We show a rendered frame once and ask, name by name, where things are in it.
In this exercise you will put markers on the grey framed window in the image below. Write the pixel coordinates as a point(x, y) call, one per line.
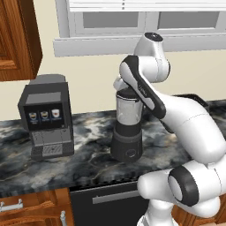
point(111, 23)

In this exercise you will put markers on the wooden drawer front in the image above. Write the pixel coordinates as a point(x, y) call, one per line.
point(41, 198)

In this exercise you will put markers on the black blender with clear jar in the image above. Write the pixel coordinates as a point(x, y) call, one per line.
point(126, 141)

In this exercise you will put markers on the wooden cupboard door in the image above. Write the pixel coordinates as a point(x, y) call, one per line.
point(32, 220)

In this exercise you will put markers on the black dishwasher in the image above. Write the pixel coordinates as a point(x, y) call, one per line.
point(111, 212)

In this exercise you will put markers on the wooden wall cupboard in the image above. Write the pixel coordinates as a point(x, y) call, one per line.
point(16, 35)

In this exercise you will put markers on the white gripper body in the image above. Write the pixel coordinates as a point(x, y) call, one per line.
point(119, 84)

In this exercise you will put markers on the black blender lid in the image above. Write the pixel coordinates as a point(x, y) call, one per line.
point(126, 94)

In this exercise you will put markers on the white window blind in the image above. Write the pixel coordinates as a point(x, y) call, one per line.
point(147, 5)

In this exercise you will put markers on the dark grey coffee machine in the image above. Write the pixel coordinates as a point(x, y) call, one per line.
point(47, 117)

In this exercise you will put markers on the wooden base cupboard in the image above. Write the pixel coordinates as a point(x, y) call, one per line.
point(203, 219)

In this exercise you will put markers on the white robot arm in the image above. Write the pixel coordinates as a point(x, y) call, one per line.
point(191, 126)

